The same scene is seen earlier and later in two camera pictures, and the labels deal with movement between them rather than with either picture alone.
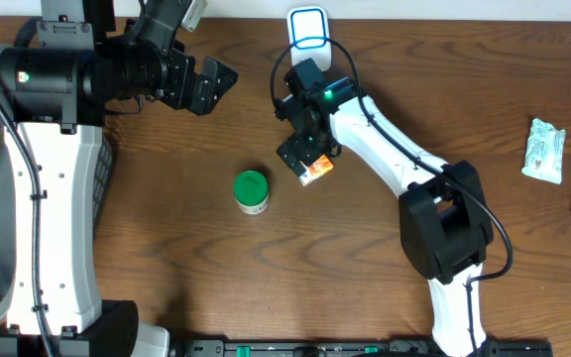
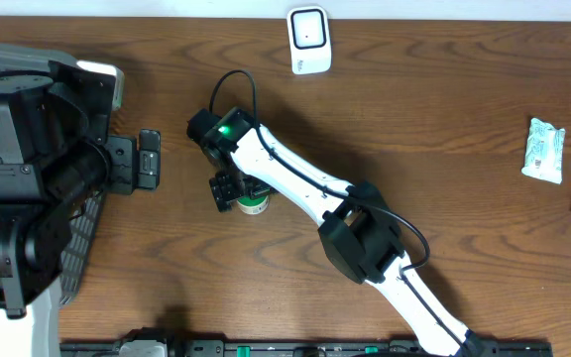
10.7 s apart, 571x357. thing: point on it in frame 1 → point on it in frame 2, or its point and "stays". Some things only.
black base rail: (346, 349) stays
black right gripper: (295, 142) → (223, 189)
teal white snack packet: (544, 158) stays
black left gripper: (186, 80) → (122, 164)
